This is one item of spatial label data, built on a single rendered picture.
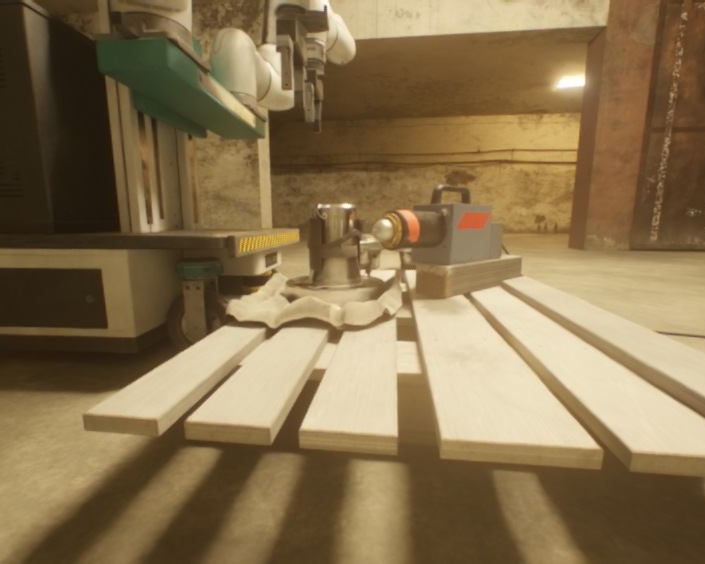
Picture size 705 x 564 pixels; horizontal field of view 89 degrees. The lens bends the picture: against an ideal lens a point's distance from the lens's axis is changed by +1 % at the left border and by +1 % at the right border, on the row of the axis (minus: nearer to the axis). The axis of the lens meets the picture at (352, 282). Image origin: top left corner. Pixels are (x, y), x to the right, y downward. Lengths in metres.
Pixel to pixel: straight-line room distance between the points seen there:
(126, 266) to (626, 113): 5.15
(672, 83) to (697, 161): 0.89
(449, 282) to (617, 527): 0.63
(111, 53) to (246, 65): 0.55
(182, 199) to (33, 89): 0.45
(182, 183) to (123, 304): 0.54
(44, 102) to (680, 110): 5.47
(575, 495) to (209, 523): 0.46
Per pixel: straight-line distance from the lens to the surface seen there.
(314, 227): 0.88
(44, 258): 1.06
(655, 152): 5.43
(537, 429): 0.44
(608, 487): 0.65
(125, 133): 1.15
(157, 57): 0.95
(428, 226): 0.95
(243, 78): 1.43
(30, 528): 0.63
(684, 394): 0.58
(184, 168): 1.36
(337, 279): 0.87
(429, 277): 1.02
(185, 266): 0.93
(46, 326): 1.10
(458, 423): 0.42
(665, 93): 5.56
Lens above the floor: 0.35
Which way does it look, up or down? 10 degrees down
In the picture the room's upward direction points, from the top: straight up
